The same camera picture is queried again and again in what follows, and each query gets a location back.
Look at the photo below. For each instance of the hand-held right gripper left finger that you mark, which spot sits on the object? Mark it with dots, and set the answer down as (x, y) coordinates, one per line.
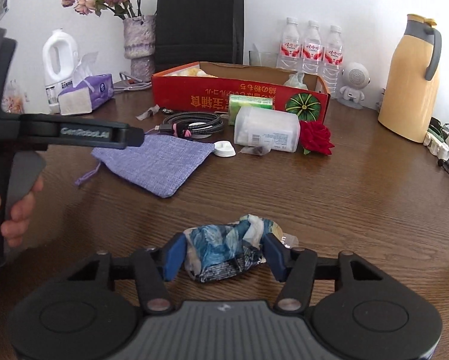
(173, 257)

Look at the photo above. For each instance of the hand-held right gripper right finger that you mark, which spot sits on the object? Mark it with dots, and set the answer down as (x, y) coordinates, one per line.
(275, 257)

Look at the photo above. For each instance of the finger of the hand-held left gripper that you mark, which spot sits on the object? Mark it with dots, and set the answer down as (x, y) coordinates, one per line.
(82, 133)

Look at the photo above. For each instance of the blue patterned packet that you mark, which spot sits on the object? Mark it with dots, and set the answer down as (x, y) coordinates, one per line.
(224, 247)

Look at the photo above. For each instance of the purple linen pouch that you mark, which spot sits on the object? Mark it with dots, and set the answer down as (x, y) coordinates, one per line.
(153, 165)

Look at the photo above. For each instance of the red cardboard box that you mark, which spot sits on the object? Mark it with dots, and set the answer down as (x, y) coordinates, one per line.
(209, 97)

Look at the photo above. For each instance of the person's left hand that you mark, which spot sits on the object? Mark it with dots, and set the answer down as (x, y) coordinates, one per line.
(20, 213)

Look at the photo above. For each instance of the orange snack bag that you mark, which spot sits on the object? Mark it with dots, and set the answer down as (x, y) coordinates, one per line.
(16, 99)

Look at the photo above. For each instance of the purple tissue pack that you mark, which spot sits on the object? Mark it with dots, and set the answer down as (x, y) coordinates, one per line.
(93, 90)

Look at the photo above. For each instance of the white detergent bottle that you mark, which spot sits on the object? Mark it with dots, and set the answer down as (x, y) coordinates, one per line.
(57, 71)

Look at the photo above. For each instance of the small clear wrapper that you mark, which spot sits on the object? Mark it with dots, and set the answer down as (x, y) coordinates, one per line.
(255, 150)
(148, 113)

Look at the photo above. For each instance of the purple mottled vase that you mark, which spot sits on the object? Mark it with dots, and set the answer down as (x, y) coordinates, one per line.
(139, 41)

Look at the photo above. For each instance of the yellow and white plush toy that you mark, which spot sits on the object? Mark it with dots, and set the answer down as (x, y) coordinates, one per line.
(188, 71)

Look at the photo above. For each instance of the red artificial rose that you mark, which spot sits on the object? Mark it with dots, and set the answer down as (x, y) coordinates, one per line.
(316, 137)

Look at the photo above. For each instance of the clear plastic swab box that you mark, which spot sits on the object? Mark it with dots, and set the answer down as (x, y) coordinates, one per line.
(265, 127)

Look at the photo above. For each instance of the green tissue packet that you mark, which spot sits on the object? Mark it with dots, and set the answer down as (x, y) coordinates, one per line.
(250, 103)

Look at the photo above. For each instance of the black paper bag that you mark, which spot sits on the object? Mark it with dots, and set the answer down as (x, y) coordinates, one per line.
(198, 26)

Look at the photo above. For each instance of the white robot-shaped speaker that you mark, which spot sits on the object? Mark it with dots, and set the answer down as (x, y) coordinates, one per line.
(355, 78)

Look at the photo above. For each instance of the clear glass cup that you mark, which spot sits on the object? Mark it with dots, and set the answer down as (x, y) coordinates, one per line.
(263, 60)

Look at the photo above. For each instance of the white power strip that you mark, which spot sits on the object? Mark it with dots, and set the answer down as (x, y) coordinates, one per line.
(440, 146)

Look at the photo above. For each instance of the water bottle red label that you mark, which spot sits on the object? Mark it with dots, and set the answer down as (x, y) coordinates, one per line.
(289, 48)
(311, 52)
(333, 60)

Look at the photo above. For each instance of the yellow thermos jug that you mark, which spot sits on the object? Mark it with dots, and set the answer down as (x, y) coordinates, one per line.
(408, 82)

